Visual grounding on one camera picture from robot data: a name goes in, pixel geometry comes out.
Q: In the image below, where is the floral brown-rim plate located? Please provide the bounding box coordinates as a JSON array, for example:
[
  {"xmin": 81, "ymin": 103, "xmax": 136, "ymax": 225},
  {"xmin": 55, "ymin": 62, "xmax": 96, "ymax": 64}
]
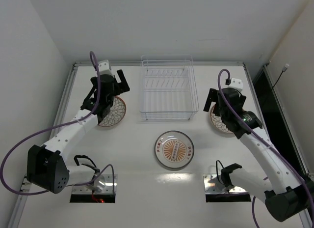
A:
[
  {"xmin": 209, "ymin": 105, "xmax": 235, "ymax": 138},
  {"xmin": 98, "ymin": 96, "xmax": 127, "ymax": 127}
]

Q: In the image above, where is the orange sunburst plate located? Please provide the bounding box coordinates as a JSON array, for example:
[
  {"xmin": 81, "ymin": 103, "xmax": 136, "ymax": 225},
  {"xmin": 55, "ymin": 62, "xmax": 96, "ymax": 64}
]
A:
[{"xmin": 154, "ymin": 130, "xmax": 195, "ymax": 171}]

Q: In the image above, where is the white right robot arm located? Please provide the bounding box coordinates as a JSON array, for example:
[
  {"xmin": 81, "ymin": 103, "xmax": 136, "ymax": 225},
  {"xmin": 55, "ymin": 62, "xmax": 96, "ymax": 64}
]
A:
[{"xmin": 204, "ymin": 88, "xmax": 314, "ymax": 222}]

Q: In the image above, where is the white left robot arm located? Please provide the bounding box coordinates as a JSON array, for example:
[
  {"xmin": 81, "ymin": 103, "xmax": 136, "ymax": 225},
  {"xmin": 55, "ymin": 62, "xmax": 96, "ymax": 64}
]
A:
[{"xmin": 26, "ymin": 70, "xmax": 130, "ymax": 194}]

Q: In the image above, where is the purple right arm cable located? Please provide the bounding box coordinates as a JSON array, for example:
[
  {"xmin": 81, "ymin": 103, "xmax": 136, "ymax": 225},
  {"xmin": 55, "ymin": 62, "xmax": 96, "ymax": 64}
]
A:
[{"xmin": 218, "ymin": 69, "xmax": 314, "ymax": 228}]

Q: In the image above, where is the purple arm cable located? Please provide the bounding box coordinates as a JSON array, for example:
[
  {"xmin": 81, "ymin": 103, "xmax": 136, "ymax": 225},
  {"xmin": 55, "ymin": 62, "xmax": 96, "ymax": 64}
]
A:
[
  {"xmin": 218, "ymin": 69, "xmax": 314, "ymax": 228},
  {"xmin": 0, "ymin": 51, "xmax": 115, "ymax": 196}
]

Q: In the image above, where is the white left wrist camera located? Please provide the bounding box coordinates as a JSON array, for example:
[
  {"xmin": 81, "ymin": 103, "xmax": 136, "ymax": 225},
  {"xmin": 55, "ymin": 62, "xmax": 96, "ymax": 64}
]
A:
[{"xmin": 98, "ymin": 59, "xmax": 113, "ymax": 76}]

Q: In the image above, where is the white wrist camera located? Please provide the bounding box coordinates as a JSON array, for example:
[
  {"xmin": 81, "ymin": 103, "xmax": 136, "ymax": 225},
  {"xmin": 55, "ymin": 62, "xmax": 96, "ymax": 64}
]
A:
[
  {"xmin": 98, "ymin": 59, "xmax": 113, "ymax": 76},
  {"xmin": 225, "ymin": 78, "xmax": 243, "ymax": 92}
]

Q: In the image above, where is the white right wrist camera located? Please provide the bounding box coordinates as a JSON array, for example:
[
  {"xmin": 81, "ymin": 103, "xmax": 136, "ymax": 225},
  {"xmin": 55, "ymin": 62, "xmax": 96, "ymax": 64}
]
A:
[{"xmin": 225, "ymin": 78, "xmax": 243, "ymax": 92}]

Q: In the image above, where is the white wire dish rack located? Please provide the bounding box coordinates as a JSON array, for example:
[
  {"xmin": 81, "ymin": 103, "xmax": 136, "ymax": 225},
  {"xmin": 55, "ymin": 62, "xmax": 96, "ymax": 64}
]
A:
[{"xmin": 139, "ymin": 55, "xmax": 199, "ymax": 121}]

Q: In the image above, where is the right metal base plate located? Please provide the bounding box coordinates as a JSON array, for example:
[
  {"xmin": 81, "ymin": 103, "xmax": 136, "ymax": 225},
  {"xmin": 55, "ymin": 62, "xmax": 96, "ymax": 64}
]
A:
[{"xmin": 203, "ymin": 174, "xmax": 248, "ymax": 195}]

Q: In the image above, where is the metal base plate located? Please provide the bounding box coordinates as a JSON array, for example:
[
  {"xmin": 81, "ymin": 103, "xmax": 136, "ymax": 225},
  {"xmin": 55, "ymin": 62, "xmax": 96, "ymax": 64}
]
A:
[
  {"xmin": 203, "ymin": 174, "xmax": 248, "ymax": 195},
  {"xmin": 71, "ymin": 174, "xmax": 117, "ymax": 196}
]

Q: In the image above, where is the black usb wall cable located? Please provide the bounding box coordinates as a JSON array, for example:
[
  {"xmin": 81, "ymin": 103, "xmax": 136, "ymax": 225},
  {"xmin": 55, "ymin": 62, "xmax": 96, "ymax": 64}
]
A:
[{"xmin": 271, "ymin": 63, "xmax": 290, "ymax": 91}]

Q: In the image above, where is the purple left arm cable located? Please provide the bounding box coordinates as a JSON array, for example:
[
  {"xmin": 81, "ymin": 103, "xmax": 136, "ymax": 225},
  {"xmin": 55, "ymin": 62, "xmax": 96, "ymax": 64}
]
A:
[{"xmin": 0, "ymin": 51, "xmax": 115, "ymax": 196}]

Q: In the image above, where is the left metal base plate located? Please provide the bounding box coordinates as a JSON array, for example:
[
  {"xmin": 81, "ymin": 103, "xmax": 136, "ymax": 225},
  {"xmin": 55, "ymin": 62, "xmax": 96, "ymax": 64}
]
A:
[{"xmin": 71, "ymin": 174, "xmax": 117, "ymax": 196}]

